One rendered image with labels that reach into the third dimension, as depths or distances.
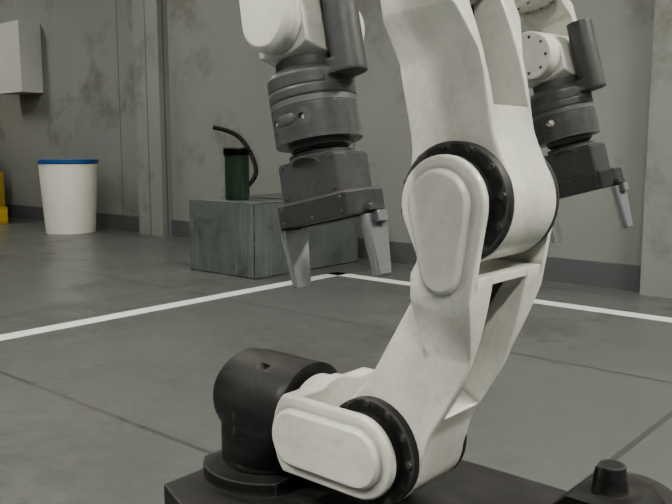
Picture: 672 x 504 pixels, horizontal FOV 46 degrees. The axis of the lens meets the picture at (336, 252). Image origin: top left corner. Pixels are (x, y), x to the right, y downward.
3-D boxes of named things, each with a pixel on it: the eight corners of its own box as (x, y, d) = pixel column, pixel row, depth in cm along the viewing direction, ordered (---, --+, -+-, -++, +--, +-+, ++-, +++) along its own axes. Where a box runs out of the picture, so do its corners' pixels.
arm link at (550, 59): (514, 122, 110) (496, 43, 110) (549, 121, 118) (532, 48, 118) (589, 97, 103) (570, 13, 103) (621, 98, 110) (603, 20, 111)
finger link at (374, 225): (368, 277, 74) (358, 212, 74) (389, 274, 76) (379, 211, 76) (382, 275, 73) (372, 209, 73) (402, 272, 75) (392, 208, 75)
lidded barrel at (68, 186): (113, 231, 622) (110, 159, 614) (60, 236, 587) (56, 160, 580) (81, 227, 652) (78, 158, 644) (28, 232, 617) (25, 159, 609)
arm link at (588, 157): (525, 205, 112) (506, 124, 112) (556, 200, 119) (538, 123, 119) (608, 185, 104) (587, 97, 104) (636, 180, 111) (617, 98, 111)
